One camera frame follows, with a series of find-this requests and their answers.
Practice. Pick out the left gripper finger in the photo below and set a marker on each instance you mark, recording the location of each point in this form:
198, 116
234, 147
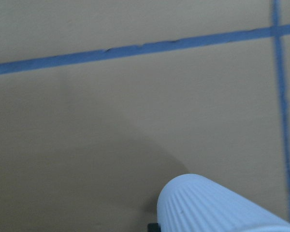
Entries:
153, 227

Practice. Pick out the blue ribbed cup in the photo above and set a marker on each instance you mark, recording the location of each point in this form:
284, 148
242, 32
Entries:
193, 203

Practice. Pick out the brown paper table cover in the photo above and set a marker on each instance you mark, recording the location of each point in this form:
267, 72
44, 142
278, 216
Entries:
102, 102

